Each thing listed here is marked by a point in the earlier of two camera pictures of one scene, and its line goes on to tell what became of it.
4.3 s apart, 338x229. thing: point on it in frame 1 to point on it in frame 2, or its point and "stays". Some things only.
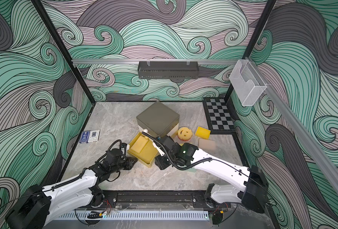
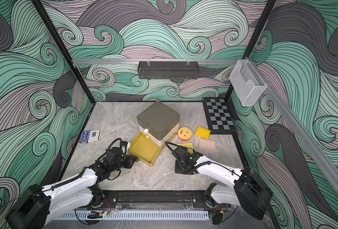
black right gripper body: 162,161 to 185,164
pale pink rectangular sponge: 206,144 stays
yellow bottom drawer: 142,149 stays
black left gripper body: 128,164 stays
